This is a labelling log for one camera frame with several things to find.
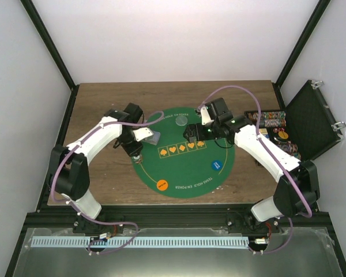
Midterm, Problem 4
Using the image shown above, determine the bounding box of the blue playing card deck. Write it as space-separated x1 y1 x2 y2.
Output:
144 131 160 145

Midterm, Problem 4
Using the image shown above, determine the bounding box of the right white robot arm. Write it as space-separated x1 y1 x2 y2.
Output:
183 98 320 233

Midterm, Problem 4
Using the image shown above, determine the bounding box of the black aluminium frame rail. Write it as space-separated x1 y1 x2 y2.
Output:
25 203 329 229

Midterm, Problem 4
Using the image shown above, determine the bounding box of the boxed card deck in case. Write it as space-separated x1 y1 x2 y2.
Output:
259 128 269 139

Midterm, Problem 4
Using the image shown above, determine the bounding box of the blue small blind button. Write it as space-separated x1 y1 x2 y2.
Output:
211 160 223 171

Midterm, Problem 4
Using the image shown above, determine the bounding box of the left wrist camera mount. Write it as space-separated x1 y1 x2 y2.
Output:
133 127 154 141

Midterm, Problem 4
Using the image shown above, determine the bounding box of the top chip row in case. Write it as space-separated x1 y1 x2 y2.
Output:
245 111 286 121

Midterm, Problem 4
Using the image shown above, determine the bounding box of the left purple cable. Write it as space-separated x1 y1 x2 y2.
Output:
50 111 166 256

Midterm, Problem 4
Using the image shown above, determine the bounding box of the stack of poker chips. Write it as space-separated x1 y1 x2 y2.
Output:
131 155 142 164

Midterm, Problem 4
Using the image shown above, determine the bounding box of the chip row in case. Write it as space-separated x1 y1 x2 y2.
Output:
293 152 302 160
277 144 298 153
245 111 286 121
259 119 287 128

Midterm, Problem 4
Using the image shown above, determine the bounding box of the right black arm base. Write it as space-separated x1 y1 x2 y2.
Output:
226 211 277 234

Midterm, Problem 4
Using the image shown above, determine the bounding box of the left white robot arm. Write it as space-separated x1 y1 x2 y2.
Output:
46 103 144 233

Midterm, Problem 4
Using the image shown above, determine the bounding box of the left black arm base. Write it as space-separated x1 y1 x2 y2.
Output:
72 215 124 235

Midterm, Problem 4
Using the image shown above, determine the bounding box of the bottom chip row in case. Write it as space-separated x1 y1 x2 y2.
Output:
293 152 302 160

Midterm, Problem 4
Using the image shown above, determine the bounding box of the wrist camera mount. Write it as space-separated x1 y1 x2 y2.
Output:
133 127 154 141
200 106 213 126

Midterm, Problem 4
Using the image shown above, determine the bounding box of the purple cable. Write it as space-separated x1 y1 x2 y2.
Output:
200 85 314 254
50 111 166 256

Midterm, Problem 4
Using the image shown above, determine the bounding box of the orange big blind button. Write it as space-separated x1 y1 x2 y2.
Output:
156 179 168 191

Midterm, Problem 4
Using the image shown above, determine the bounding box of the round green poker mat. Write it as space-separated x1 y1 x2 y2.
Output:
133 107 235 199

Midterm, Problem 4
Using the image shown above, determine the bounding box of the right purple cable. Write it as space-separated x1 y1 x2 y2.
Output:
200 85 314 254

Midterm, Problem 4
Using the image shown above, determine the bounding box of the light blue slotted cable duct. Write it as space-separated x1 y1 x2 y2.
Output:
30 236 249 249

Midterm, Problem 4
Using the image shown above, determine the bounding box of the clear dealer button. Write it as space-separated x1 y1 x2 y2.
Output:
175 115 188 126

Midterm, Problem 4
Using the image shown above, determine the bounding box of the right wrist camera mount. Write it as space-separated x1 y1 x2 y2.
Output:
200 106 213 126

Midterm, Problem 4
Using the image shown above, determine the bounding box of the black poker set case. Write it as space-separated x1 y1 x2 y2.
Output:
245 80 346 161

